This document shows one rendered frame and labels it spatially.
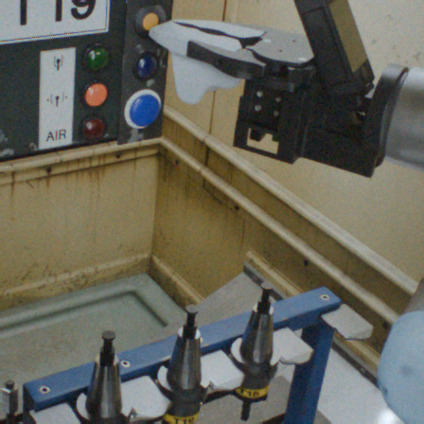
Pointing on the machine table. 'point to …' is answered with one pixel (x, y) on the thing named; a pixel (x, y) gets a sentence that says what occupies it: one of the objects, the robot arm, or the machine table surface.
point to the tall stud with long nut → (9, 399)
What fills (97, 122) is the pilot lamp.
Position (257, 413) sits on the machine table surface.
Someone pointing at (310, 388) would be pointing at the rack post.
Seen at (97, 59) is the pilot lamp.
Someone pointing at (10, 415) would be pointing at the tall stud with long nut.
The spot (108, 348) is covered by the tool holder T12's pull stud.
